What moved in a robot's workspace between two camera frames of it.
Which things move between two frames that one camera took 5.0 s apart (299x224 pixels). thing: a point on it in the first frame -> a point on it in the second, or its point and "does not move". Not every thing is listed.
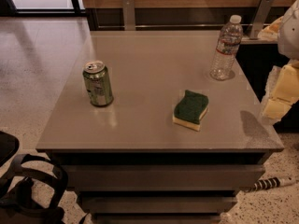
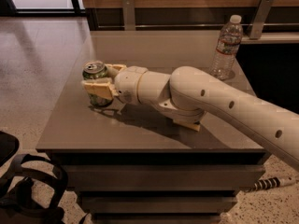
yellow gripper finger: [285, 93] -> [125, 80]
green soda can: [98, 84] does not move
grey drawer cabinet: [129, 162] does not move
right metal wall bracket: [266, 2] does not move
